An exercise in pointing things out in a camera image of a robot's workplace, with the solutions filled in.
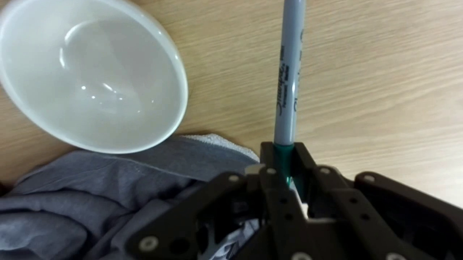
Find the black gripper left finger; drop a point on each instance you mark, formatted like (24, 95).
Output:
(269, 202)

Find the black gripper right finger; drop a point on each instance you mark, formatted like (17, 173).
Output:
(366, 217)

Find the green capped marker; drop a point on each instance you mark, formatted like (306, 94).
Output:
(289, 72)

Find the white bowl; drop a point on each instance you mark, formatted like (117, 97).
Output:
(95, 72)

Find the grey crumpled sweatshirt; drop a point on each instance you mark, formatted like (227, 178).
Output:
(95, 192)

